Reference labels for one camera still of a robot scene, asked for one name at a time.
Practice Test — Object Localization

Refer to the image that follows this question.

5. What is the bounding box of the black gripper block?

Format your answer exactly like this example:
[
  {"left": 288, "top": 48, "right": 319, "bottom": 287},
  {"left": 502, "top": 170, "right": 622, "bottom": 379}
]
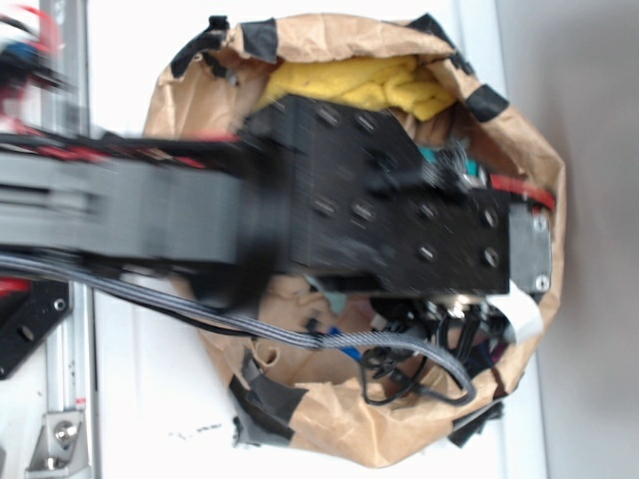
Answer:
[{"left": 289, "top": 96, "right": 551, "bottom": 298}]

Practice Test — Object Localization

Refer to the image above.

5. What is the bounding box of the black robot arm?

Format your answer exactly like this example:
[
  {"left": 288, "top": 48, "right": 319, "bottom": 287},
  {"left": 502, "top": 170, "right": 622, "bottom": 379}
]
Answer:
[{"left": 1, "top": 96, "right": 552, "bottom": 306}]

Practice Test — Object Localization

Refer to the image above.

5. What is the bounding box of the teal terry cloth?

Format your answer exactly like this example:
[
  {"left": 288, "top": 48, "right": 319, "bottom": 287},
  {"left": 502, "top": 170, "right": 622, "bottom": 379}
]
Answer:
[{"left": 305, "top": 142, "right": 487, "bottom": 311}]

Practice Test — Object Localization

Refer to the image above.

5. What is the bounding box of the yellow terry cloth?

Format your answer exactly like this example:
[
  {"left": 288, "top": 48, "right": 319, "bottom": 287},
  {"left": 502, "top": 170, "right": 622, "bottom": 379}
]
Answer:
[{"left": 255, "top": 55, "right": 456, "bottom": 122}]

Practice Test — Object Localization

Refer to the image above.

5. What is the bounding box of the brown paper bag bin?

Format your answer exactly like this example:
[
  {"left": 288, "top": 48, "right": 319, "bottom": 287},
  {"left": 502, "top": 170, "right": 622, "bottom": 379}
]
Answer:
[{"left": 144, "top": 13, "right": 566, "bottom": 468}]

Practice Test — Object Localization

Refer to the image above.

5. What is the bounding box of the white plastic tray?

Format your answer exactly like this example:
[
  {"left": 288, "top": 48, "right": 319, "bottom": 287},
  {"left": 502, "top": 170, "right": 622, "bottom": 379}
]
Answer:
[{"left": 88, "top": 1, "right": 547, "bottom": 478}]

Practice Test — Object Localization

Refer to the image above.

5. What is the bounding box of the red cable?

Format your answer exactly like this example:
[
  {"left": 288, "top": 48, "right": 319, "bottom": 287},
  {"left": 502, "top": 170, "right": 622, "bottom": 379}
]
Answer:
[{"left": 488, "top": 172, "right": 557, "bottom": 213}]

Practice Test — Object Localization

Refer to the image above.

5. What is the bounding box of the black thin cable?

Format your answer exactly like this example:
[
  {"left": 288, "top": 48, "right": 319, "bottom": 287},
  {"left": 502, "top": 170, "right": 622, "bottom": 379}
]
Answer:
[{"left": 360, "top": 298, "right": 480, "bottom": 406}]

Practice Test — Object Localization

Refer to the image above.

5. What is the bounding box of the white flat ribbon cable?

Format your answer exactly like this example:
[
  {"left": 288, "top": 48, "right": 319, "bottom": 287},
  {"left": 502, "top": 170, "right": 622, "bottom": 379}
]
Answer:
[{"left": 485, "top": 290, "right": 545, "bottom": 344}]

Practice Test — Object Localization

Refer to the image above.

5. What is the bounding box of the aluminium extrusion rail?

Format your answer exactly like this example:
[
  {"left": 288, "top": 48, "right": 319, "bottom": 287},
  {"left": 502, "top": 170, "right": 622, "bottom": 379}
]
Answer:
[{"left": 40, "top": 1, "right": 102, "bottom": 478}]

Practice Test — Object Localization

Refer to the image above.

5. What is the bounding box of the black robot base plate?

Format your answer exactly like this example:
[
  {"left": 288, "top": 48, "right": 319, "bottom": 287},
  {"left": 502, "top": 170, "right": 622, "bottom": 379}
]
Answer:
[{"left": 0, "top": 276, "right": 70, "bottom": 380}]

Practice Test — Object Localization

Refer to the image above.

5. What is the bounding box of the grey ribbon cable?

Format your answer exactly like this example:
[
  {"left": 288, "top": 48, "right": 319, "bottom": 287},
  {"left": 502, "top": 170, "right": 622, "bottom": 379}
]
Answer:
[{"left": 0, "top": 252, "right": 475, "bottom": 404}]

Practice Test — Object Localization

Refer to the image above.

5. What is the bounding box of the silver corner bracket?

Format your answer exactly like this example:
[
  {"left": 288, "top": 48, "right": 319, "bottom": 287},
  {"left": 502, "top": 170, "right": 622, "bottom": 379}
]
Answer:
[{"left": 25, "top": 410, "right": 88, "bottom": 478}]

